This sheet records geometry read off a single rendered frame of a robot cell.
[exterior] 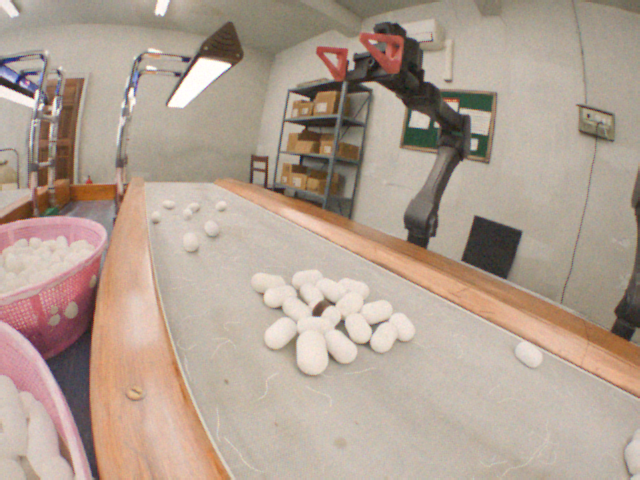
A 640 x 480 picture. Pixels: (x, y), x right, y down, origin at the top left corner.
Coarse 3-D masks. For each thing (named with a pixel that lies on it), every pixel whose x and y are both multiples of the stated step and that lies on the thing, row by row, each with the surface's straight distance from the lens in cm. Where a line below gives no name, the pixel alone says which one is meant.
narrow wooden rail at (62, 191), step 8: (56, 184) 100; (64, 184) 107; (40, 192) 85; (56, 192) 97; (64, 192) 107; (16, 200) 78; (24, 200) 75; (40, 200) 83; (48, 200) 89; (56, 200) 97; (64, 200) 107; (8, 208) 68; (16, 208) 68; (24, 208) 72; (40, 208) 83; (0, 216) 62; (8, 216) 64; (16, 216) 68; (24, 216) 72; (0, 224) 61; (16, 232) 67
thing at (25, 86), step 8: (0, 64) 82; (8, 64) 88; (0, 72) 80; (8, 72) 85; (16, 72) 92; (0, 80) 78; (8, 80) 82; (16, 80) 89; (24, 80) 96; (32, 80) 104; (8, 88) 84; (16, 88) 87; (24, 88) 92; (32, 88) 101; (24, 96) 95; (32, 96) 98; (48, 104) 114
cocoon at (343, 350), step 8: (328, 336) 19; (336, 336) 19; (344, 336) 20; (328, 344) 19; (336, 344) 19; (344, 344) 19; (352, 344) 19; (336, 352) 19; (344, 352) 19; (352, 352) 19; (344, 360) 19; (352, 360) 19
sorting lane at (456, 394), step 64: (192, 192) 87; (192, 256) 35; (256, 256) 36; (320, 256) 39; (192, 320) 22; (256, 320) 23; (384, 320) 26; (448, 320) 30; (192, 384) 17; (256, 384) 17; (320, 384) 18; (384, 384) 19; (448, 384) 22; (512, 384) 25; (576, 384) 32; (256, 448) 15; (320, 448) 15; (384, 448) 16; (448, 448) 18; (512, 448) 20; (576, 448) 25
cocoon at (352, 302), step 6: (348, 294) 25; (354, 294) 25; (342, 300) 24; (348, 300) 23; (354, 300) 24; (360, 300) 25; (336, 306) 24; (342, 306) 23; (348, 306) 23; (354, 306) 23; (360, 306) 25; (342, 312) 23; (348, 312) 23; (354, 312) 23; (342, 318) 24
